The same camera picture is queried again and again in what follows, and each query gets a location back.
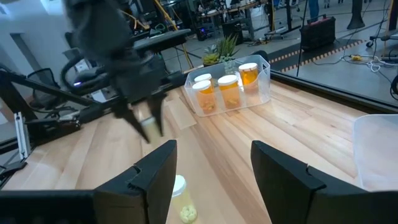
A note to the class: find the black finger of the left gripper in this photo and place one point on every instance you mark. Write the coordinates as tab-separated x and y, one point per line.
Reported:
127	115
158	109

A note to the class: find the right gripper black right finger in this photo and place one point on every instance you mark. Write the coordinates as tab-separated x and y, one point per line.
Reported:
295	196

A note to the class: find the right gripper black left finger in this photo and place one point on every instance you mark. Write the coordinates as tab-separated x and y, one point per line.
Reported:
146	193

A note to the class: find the orange pill bottle white cap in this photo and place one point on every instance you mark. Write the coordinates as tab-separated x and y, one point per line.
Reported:
203	96
229	93
202	77
248	76

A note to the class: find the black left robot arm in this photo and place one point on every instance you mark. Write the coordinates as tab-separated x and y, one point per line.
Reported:
99	31

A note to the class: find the clear plastic bin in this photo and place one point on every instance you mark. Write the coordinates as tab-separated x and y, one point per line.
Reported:
376	152
258	90

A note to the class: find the dark grey desk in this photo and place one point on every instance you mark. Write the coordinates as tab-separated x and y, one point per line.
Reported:
161	39

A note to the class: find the green succulent in black pot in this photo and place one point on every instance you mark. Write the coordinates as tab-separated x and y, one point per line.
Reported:
222	49

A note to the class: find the black mesh office chair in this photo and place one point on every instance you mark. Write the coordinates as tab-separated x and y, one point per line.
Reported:
43	81

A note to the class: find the black computer tower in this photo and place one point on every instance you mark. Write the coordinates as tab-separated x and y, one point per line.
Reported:
233	31

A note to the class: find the cluttered workbench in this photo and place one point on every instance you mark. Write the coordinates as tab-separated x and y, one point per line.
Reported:
236	7

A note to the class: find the black mat with orange stripes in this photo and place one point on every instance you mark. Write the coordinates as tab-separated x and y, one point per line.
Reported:
298	59

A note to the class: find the black tool case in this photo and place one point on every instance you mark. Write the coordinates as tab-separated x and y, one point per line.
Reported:
317	34

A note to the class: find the person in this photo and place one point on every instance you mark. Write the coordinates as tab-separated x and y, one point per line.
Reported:
313	7

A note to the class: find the black pedestal base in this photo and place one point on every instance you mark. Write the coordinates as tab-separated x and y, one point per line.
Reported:
356	18

